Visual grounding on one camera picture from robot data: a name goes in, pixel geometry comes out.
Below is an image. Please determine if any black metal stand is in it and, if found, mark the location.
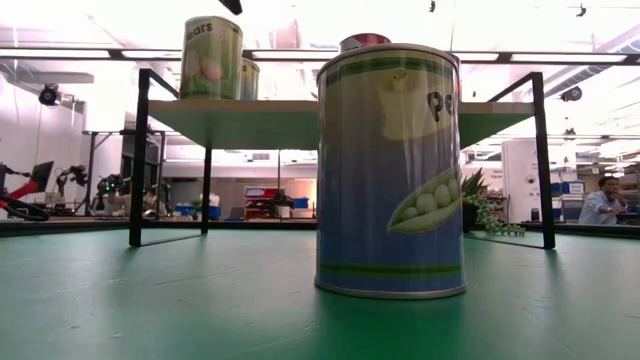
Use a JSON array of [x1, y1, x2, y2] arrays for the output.
[[81, 128, 169, 217]]

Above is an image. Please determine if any peas tin can blue label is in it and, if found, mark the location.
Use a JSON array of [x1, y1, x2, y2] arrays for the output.
[[313, 42, 468, 301]]

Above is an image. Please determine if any cherries tin can blue label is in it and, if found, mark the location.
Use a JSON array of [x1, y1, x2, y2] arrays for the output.
[[240, 57, 261, 101]]

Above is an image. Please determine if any wooden shelf black metal frame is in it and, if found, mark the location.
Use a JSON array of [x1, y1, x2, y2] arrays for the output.
[[127, 67, 557, 250]]

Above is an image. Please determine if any mixed fruit tin can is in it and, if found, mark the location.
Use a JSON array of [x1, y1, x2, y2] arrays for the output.
[[338, 32, 393, 54]]

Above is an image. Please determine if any green table mat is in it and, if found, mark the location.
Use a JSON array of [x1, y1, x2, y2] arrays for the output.
[[0, 228, 640, 360]]

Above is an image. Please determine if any red storage rack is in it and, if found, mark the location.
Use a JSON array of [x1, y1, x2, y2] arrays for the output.
[[243, 186, 279, 220]]

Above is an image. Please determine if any person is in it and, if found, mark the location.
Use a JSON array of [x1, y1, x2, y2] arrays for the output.
[[142, 185, 161, 217], [578, 174, 631, 225]]

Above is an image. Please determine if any red black robot device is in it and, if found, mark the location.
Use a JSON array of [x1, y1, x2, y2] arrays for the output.
[[0, 160, 55, 222]]

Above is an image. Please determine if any blue storage bin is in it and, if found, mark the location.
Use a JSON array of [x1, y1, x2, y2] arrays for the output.
[[551, 180, 586, 196], [174, 202, 223, 222]]

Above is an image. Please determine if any pears tin can green label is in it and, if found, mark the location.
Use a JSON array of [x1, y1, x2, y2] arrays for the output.
[[178, 14, 245, 101]]

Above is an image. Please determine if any potted succulent plant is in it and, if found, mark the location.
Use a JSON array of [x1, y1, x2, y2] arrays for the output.
[[460, 167, 527, 238]]

